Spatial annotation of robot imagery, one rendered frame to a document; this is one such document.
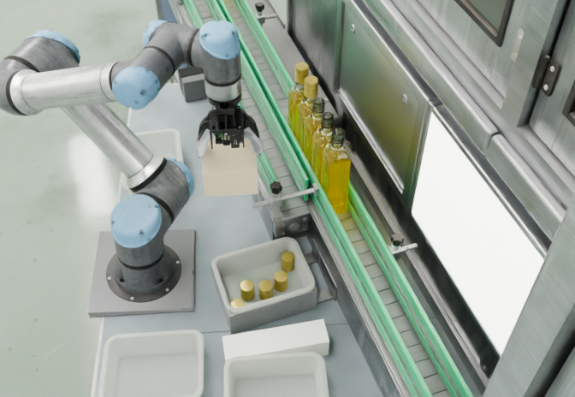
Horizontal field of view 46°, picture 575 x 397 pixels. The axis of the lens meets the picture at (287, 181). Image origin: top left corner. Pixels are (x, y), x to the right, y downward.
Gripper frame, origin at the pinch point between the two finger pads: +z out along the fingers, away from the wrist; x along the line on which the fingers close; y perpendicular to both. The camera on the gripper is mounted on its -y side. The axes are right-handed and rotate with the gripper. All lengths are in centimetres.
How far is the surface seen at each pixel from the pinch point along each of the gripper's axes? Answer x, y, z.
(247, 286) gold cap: 2.4, 16.8, 28.8
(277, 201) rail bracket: 10.6, 3.0, 14.0
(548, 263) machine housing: 26, 85, -71
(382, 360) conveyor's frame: 31, 42, 23
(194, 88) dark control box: -13, -61, 30
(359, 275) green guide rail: 27.8, 24.4, 16.3
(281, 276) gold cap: 10.7, 14.6, 28.8
